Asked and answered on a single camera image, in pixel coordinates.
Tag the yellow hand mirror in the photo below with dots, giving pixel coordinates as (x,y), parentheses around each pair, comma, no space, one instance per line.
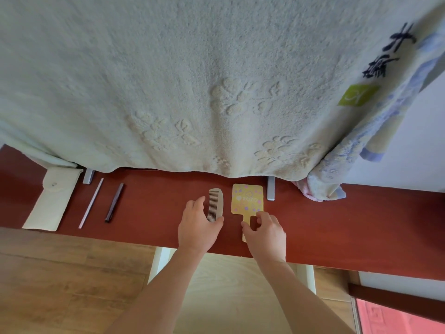
(247,200)

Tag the white table leg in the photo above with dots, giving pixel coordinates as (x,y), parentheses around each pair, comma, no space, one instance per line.
(159,262)
(308,278)

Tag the large pale embossed towel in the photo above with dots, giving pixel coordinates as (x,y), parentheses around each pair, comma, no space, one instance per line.
(194,72)

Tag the person's right forearm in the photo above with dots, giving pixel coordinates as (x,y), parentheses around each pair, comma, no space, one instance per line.
(299,299)

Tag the person's left forearm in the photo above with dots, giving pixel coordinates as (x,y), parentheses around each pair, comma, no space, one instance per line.
(163,292)

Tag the person's right thumb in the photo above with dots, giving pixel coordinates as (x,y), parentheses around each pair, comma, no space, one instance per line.
(244,230)

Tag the white fabric pouch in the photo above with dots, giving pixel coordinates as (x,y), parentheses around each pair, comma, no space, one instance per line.
(52,201)

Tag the white thin stick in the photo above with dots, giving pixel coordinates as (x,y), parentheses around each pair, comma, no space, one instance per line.
(91,203)

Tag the person's left thumb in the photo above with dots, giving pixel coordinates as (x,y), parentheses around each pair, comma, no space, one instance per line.
(217,226)

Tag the dark thin stick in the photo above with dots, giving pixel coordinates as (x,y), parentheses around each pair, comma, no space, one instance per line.
(114,203)

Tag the person's right hand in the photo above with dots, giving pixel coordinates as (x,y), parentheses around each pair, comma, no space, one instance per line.
(267,238)

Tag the silver metal comb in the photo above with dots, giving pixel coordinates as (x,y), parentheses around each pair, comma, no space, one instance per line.
(215,203)

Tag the grey metal bracket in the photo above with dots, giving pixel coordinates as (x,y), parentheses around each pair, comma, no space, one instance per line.
(88,176)
(271,189)

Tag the dark wooden bar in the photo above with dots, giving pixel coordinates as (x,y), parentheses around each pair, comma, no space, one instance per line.
(399,302)

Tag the person's left hand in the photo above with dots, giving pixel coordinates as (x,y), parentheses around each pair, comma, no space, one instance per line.
(196,231)

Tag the blue floral print towel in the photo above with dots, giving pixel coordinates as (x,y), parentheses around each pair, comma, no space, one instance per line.
(389,128)

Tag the red patterned mat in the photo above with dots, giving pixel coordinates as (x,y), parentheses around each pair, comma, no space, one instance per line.
(399,321)

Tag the pink cloth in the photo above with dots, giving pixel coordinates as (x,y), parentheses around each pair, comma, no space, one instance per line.
(301,190)

